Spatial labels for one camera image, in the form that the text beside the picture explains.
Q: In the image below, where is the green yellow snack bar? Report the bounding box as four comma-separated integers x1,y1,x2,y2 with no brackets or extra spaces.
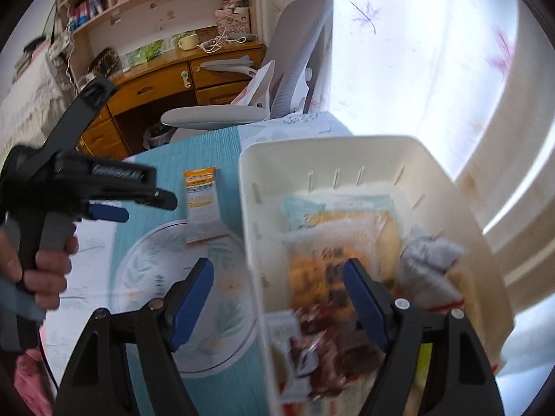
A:
414,343,433,389

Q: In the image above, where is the yellow puff balls snack pack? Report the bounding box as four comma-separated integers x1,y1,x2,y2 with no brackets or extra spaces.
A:
284,228,382,310

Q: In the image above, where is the grey office chair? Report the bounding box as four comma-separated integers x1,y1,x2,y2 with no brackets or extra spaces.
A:
161,0,333,131

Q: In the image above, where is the orange white oats bar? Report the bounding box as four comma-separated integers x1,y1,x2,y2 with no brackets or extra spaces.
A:
183,166,228,244

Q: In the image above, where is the white red snack pouch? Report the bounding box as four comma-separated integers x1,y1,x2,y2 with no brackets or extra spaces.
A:
396,237,466,312

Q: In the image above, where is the white paper bag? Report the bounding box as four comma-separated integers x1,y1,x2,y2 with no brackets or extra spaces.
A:
231,60,275,110

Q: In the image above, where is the toast bread snack pack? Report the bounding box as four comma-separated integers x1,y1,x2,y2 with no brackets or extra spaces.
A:
283,193,402,285

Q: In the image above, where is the brown chocolate snack pack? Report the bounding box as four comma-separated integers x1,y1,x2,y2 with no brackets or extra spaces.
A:
265,310,311,404

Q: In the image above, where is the pink quilt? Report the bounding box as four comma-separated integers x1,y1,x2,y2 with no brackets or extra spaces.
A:
14,348,54,416

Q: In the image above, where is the wooden desk with drawers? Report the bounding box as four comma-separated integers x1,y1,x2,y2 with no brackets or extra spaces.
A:
78,41,265,160

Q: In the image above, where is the black trash bin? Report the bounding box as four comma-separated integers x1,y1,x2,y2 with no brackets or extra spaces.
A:
143,122,177,150

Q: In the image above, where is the person's left hand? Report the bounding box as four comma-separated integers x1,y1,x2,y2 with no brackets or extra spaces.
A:
1,228,79,311

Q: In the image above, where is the white floral curtain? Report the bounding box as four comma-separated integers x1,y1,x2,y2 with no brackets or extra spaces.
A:
313,0,554,415

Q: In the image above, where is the cream plastic storage bin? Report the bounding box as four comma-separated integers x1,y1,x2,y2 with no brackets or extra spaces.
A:
239,136,513,415

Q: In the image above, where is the wooden bookshelf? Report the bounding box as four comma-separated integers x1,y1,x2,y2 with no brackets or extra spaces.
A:
58,0,256,78

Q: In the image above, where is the teal white tablecloth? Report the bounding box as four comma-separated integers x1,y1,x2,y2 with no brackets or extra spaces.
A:
41,112,348,415

